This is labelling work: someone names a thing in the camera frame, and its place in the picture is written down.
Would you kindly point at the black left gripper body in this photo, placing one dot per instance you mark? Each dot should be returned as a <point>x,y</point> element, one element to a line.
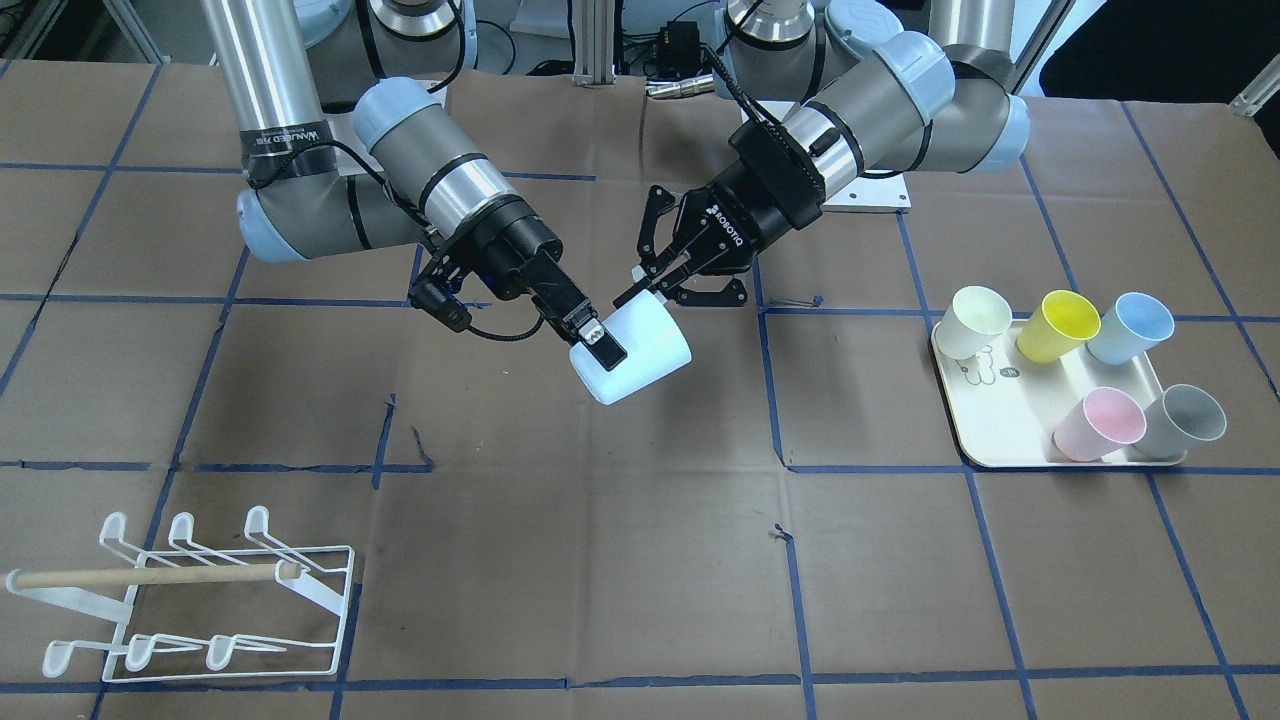
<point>733,215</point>

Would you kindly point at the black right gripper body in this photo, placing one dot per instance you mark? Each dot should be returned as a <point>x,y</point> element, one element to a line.
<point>521,243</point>

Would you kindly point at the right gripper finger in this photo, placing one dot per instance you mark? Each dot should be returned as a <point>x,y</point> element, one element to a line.
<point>585,329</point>

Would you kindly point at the light blue cup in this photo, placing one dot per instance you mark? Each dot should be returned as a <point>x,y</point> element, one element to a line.
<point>1135,323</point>
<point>654,345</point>

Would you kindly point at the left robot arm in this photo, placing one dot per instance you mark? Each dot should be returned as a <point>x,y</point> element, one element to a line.
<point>830,95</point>

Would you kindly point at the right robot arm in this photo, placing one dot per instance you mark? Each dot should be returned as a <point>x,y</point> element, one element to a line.
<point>420,179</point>

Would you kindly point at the white cream cup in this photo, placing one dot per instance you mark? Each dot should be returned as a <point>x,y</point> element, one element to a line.
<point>976,316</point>

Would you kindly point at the yellow cup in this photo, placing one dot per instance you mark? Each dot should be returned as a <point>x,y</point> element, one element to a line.
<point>1063,321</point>

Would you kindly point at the pink cup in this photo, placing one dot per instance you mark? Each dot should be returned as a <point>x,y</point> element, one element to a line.
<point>1105,420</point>

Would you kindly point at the grey cup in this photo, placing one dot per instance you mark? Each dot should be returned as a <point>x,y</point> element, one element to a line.
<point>1182,417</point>

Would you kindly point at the black electronics box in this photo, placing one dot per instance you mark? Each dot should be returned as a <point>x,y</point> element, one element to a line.
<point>677,52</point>

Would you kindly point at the cream plastic tray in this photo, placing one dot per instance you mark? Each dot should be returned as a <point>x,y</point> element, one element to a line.
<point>1004,407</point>

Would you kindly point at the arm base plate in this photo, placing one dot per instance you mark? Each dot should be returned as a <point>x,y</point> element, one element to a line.
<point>877,193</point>

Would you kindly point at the aluminium frame post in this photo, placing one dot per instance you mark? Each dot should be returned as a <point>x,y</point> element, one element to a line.
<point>593,35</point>

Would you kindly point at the white wire cup rack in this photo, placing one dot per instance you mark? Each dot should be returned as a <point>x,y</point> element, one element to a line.
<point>188,612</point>

